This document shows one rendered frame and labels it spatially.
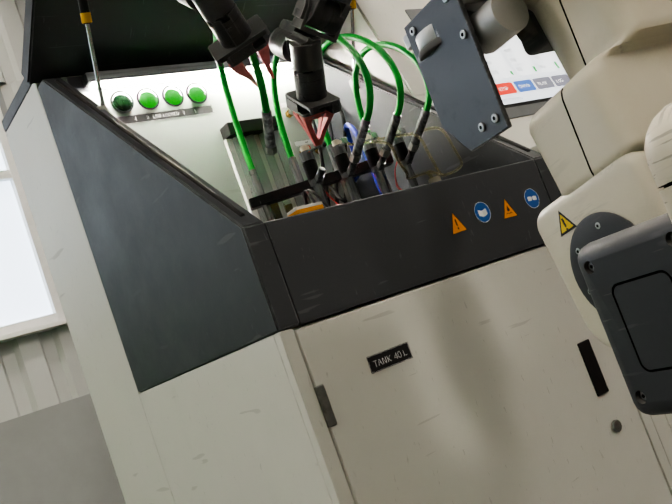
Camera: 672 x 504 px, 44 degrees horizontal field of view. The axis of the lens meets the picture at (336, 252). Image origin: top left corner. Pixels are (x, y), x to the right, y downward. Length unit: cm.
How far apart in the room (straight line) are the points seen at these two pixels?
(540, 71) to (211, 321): 122
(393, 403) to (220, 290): 31
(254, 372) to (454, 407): 32
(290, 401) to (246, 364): 11
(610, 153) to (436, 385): 65
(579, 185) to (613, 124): 7
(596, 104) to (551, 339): 80
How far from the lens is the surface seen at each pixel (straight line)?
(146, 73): 186
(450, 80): 89
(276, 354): 120
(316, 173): 161
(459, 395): 135
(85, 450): 547
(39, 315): 557
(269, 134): 152
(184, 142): 186
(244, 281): 123
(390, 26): 202
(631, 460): 162
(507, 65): 217
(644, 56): 82
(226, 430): 141
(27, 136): 195
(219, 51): 144
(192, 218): 132
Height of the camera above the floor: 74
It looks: 6 degrees up
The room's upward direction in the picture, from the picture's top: 20 degrees counter-clockwise
